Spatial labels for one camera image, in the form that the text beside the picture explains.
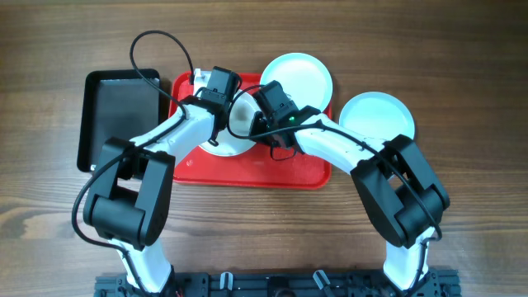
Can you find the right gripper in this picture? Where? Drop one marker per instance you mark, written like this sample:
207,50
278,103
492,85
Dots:
258,128

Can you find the light blue plate top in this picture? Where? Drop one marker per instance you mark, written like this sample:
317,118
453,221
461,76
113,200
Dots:
304,79

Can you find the light blue plate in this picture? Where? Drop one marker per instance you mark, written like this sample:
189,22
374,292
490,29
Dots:
377,115
304,79

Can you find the white plate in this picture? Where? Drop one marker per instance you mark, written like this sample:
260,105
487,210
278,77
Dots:
239,122

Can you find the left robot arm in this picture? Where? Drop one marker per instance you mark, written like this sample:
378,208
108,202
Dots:
127,198

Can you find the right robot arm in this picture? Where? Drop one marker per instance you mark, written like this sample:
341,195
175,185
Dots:
402,196

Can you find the red plastic tray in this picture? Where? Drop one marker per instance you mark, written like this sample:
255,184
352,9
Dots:
259,167

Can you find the black rectangular tray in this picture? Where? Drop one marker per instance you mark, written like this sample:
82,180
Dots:
117,103

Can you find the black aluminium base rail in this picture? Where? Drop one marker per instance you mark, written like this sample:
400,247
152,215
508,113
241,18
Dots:
438,283

